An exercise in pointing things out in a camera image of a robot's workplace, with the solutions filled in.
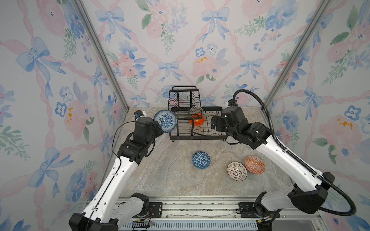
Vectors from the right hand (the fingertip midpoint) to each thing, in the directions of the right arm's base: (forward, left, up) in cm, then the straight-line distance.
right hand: (219, 119), depth 72 cm
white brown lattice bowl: (-15, -14, -31) cm, 37 cm away
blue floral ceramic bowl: (+1, +26, -2) cm, 27 cm away
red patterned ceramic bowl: (-11, -25, -30) cm, 41 cm away
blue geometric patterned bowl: (-8, +8, -30) cm, 32 cm away
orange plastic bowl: (+21, +9, -28) cm, 36 cm away
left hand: (-2, +30, -1) cm, 30 cm away
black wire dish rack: (+7, +13, -10) cm, 17 cm away
